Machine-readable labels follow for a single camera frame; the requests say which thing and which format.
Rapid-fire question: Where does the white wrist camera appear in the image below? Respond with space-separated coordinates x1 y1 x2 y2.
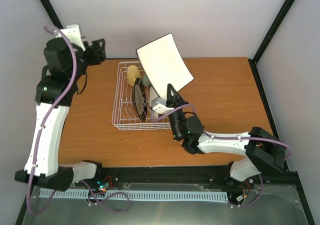
150 97 174 115
53 24 86 51

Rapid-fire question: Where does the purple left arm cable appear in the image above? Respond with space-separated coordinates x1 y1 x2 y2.
25 25 131 215

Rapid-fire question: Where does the small electronics board with leds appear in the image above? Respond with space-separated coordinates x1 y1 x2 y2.
96 175 113 192

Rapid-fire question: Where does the pale green ceramic bowl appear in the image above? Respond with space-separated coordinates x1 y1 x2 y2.
142 72 152 88

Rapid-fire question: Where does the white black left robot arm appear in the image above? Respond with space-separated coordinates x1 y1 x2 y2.
14 37 106 191

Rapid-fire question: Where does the black left corner post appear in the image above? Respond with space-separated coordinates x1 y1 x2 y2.
39 0 64 29

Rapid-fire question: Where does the white square plate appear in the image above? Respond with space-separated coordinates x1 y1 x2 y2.
136 33 194 100

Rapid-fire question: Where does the light blue cable duct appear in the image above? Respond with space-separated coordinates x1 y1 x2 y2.
53 189 228 203

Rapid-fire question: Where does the black rimmed cream plate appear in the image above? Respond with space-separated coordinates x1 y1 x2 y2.
132 77 148 122

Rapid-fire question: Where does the white wire dish rack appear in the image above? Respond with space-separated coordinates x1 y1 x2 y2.
111 61 171 131

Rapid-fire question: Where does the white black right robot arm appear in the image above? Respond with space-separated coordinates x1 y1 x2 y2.
166 83 293 184

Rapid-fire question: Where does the brown rimmed patterned plate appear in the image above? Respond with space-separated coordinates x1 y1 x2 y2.
149 86 159 120

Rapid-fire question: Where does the yellow ceramic mug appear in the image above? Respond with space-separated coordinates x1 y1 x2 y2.
126 65 141 86

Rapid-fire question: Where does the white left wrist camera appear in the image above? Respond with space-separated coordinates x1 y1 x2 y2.
53 24 86 51

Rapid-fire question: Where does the black aluminium frame rail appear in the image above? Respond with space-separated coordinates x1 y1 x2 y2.
95 165 302 192

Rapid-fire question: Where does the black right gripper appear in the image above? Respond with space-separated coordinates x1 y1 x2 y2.
162 84 189 140

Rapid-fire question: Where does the black right corner post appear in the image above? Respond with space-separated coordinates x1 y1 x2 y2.
251 0 305 63

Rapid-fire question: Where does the black corner post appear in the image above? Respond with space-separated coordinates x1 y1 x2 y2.
39 0 64 29
251 0 305 63

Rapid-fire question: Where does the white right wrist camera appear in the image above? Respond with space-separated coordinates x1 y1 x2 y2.
150 97 174 115

